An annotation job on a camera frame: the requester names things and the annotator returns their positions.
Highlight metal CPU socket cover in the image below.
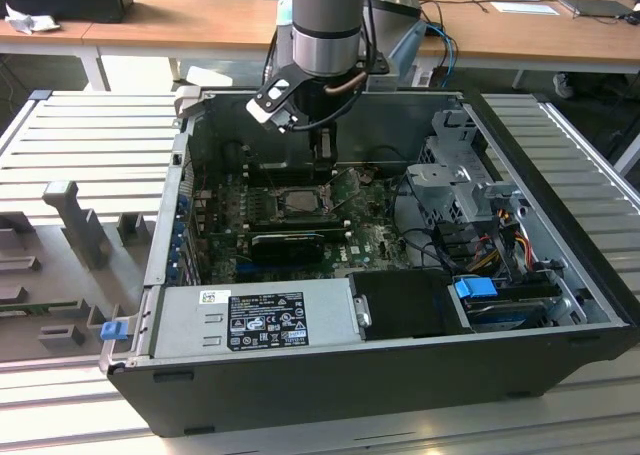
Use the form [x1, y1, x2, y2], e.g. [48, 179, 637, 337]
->
[323, 167, 363, 212]

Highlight CPU with silver top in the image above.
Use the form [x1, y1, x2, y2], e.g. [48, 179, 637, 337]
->
[283, 191, 322, 212]

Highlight CPU socket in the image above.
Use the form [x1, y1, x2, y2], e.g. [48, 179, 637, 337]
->
[273, 186, 335, 218]

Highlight green motherboard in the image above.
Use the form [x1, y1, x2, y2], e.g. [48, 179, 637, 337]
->
[189, 162, 419, 286]

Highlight wooden desk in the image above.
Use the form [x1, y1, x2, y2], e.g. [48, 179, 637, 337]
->
[0, 17, 136, 94]
[82, 0, 640, 92]

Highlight black graphics card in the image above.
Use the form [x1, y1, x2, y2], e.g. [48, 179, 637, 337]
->
[249, 232, 326, 266]

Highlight metal disk bay cage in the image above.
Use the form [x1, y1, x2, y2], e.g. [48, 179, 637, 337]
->
[403, 108, 534, 236]

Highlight black plastic shroud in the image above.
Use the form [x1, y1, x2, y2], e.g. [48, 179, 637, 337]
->
[346, 268, 479, 342]

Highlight white paper sheet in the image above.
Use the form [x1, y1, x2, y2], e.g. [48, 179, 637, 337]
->
[489, 0, 562, 17]

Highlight white shoe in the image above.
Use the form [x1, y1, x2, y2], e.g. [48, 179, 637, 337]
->
[552, 71, 576, 100]

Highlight grey power supply unit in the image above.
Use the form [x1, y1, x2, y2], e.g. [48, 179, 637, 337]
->
[149, 280, 374, 362]

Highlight grey parts rack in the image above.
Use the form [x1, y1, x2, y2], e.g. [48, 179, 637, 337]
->
[0, 178, 162, 364]

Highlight black PC case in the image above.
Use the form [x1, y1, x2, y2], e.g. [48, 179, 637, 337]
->
[98, 87, 635, 439]

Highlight dark notebook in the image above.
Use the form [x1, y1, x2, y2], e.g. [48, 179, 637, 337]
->
[558, 0, 635, 21]

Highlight crumpled white paper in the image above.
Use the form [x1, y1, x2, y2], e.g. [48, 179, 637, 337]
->
[3, 2, 62, 36]

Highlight blue plastic latch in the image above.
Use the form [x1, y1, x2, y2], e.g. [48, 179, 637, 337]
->
[99, 321, 127, 345]

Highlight green RAM stick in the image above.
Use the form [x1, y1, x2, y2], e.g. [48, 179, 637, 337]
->
[0, 299, 84, 319]

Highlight black camera cable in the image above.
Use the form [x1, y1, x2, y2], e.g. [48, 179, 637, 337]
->
[279, 112, 344, 135]

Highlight copper coloured hose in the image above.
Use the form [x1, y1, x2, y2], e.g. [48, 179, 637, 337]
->
[323, 71, 370, 98]

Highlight wrist camera with black bracket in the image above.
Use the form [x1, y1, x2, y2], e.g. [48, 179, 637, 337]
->
[243, 63, 304, 136]

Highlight metal locking lever wire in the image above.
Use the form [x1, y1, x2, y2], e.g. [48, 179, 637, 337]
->
[244, 145, 280, 197]

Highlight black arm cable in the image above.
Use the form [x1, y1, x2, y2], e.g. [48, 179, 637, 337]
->
[360, 0, 391, 76]

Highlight yellow red power wires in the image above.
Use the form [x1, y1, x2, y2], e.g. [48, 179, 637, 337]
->
[467, 209, 534, 274]

